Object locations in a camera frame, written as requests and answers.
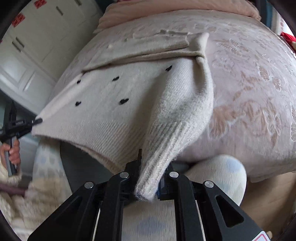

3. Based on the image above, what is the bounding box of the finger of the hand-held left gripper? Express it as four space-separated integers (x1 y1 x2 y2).
5 117 43 131
0 125 35 143

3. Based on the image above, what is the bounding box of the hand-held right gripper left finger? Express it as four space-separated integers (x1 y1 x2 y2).
28 149 142 241

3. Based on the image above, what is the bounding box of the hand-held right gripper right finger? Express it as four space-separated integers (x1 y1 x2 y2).
158 163 271 241

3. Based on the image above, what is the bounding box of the cream knit sweater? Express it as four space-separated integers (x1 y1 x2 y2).
31 32 214 202

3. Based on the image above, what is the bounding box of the person's left forearm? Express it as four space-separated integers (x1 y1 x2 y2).
0 162 72 234

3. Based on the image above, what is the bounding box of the person's left hand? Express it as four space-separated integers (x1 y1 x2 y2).
0 139 21 172

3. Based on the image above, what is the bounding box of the white wardrobe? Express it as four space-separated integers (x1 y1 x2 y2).
0 0 105 114

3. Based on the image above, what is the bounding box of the pink butterfly print blanket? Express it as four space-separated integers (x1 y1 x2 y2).
52 10 296 183

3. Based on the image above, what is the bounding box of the pink duvet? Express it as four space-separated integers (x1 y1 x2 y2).
94 0 262 34

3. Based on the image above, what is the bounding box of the red cloth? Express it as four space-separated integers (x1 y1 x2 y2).
279 32 296 48

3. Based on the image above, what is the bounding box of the white floral curtain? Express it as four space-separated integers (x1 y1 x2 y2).
273 9 289 34

